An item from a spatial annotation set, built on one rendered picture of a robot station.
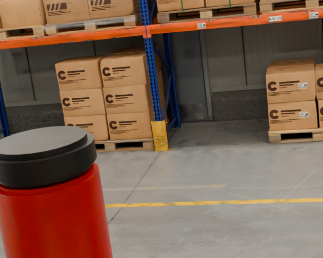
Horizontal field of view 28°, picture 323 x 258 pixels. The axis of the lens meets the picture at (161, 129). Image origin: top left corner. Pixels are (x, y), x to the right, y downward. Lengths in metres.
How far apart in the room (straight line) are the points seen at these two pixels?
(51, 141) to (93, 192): 0.03
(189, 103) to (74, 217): 9.14
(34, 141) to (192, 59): 8.99
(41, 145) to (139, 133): 8.10
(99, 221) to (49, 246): 0.03
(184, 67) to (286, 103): 1.94
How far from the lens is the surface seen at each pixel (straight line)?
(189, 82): 9.35
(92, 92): 8.42
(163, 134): 8.17
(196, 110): 9.43
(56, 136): 0.30
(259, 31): 9.16
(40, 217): 0.29
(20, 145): 0.30
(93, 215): 0.30
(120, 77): 8.25
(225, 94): 9.31
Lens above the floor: 2.41
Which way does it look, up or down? 15 degrees down
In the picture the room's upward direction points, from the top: 7 degrees counter-clockwise
